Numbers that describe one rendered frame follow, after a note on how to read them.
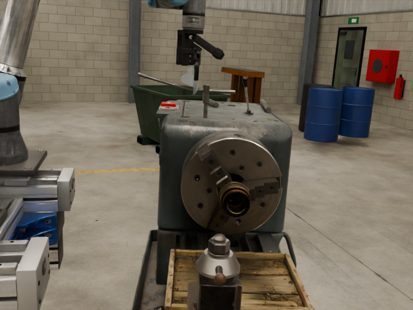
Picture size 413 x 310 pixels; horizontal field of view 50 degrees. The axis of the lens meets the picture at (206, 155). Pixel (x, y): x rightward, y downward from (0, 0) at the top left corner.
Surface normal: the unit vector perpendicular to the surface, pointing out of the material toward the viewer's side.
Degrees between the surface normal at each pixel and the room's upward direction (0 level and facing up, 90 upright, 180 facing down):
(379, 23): 90
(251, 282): 0
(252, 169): 90
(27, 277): 90
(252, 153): 90
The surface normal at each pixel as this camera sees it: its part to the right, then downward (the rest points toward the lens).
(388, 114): -0.95, 0.03
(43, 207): 0.18, 0.25
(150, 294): 0.05, -0.97
